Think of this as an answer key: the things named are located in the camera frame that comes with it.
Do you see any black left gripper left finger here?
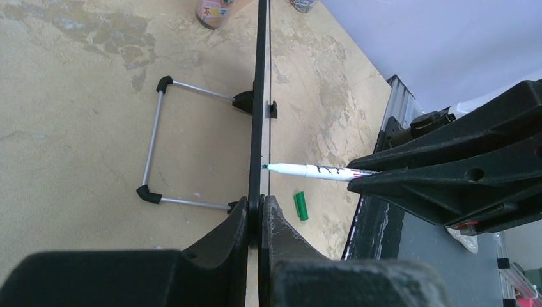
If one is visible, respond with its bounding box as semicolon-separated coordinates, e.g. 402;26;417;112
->
1;198;249;306

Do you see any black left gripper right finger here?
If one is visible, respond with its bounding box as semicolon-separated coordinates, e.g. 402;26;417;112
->
259;196;451;306

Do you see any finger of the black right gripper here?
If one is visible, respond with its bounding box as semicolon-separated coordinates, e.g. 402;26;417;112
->
348;81;541;171
348;135;541;235

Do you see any green marker cap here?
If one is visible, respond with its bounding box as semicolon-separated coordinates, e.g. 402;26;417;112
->
294;191;309;221

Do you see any white green whiteboard marker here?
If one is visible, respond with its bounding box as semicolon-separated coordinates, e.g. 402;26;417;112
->
263;163;378;182

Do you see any white whiteboard black frame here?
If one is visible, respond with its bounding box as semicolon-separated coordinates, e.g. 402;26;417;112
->
247;0;273;250

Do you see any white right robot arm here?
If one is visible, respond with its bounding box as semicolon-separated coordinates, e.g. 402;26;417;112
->
348;80;541;235

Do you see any pink cartoon bottle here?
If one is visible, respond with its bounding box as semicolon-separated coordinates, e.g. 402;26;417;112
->
195;0;237;30

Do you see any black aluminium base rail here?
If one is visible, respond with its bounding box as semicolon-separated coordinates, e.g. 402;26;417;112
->
341;75;423;260

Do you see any silver whiteboard stand frame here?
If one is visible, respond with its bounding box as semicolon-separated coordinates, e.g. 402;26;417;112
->
136;75;252;212

